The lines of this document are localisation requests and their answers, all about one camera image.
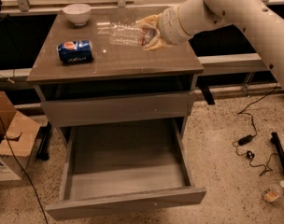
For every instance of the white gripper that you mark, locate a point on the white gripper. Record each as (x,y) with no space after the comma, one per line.
(170,25)

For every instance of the clear plastic water bottle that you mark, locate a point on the clear plastic water bottle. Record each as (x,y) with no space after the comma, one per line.
(130,34)

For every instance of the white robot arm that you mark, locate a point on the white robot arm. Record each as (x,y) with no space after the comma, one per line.
(261,26)

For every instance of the grey drawer cabinet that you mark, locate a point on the grey drawer cabinet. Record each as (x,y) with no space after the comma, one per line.
(115,70)

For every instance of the closed grey top drawer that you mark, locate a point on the closed grey top drawer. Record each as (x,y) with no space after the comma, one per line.
(102,110)

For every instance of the open grey middle drawer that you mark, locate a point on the open grey middle drawer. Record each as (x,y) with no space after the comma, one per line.
(124,167)

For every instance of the small bottle on floor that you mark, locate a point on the small bottle on floor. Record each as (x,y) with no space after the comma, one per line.
(273,192)

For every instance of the blue Pepsi soda can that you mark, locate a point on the blue Pepsi soda can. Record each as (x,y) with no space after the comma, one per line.
(75,51)

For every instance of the white ceramic bowl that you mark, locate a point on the white ceramic bowl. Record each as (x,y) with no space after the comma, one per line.
(77,14)

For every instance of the black stand leg left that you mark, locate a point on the black stand leg left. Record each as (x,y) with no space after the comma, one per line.
(43,142)

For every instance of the brown cardboard box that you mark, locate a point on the brown cardboard box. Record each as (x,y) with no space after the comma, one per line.
(17,138)

